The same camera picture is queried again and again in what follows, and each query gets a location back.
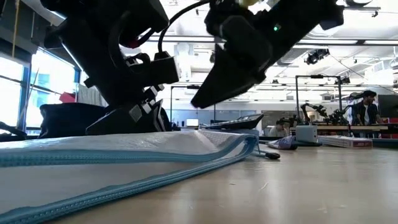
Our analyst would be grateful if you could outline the black background robot arms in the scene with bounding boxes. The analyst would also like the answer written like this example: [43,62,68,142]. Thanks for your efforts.
[300,102,351,126]

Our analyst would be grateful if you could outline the black desk calculator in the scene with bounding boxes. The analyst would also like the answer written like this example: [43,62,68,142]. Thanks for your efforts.
[204,113,265,131]

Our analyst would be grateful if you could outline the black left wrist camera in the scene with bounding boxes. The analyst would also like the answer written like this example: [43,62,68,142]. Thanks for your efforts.
[151,51,180,85]

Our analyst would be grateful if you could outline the black monitor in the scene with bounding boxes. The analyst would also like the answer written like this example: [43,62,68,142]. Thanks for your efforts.
[377,94,398,119]

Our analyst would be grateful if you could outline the white mesh pouch blue zipper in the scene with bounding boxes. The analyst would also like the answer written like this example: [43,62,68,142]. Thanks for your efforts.
[0,129,280,224]

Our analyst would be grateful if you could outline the dark blue backpack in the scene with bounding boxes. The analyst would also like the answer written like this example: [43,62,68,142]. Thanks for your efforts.
[39,102,108,139]

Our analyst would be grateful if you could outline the black ceiling spotlight cluster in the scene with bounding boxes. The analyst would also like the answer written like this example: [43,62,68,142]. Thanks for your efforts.
[304,48,331,65]

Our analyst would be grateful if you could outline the black wallet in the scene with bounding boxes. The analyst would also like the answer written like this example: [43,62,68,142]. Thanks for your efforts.
[294,140,323,147]

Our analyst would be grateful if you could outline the black background rig frame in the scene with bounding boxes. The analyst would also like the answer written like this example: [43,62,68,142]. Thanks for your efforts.
[294,73,343,126]

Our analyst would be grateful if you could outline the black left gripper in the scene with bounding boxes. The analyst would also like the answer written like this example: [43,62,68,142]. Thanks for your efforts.
[62,18,172,135]

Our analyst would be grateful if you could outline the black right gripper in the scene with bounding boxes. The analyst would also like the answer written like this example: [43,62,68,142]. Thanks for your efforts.
[191,0,271,109]

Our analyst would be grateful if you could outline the flat white box red label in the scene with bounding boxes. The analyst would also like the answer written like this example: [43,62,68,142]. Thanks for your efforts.
[318,135,374,149]

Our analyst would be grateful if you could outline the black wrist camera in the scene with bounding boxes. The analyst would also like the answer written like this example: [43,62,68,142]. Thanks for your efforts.
[151,51,180,85]
[219,14,274,76]

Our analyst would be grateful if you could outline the grey hanging cloth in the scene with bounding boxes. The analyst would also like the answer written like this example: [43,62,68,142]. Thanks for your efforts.
[76,84,108,107]

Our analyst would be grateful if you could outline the red cloth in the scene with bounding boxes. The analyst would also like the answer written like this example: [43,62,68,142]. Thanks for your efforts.
[58,91,77,104]

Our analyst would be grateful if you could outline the wooden background table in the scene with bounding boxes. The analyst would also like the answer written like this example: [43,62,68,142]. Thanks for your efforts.
[313,124,389,131]

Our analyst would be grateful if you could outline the long ceiling light bar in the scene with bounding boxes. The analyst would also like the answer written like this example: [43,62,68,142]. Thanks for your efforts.
[146,35,398,46]

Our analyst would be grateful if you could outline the black stand frame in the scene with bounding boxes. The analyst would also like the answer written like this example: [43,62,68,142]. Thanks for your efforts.
[169,84,218,124]

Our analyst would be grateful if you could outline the black aluminium table frame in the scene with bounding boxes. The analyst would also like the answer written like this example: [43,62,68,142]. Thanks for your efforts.
[0,134,40,142]

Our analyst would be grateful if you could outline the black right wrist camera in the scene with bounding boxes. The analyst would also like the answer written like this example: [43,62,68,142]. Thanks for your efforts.
[219,14,274,76]

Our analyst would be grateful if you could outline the black camera cable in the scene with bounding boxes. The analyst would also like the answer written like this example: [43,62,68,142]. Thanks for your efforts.
[157,0,212,53]

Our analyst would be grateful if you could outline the person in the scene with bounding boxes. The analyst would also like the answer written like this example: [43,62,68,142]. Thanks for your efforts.
[268,120,289,138]
[353,90,384,126]

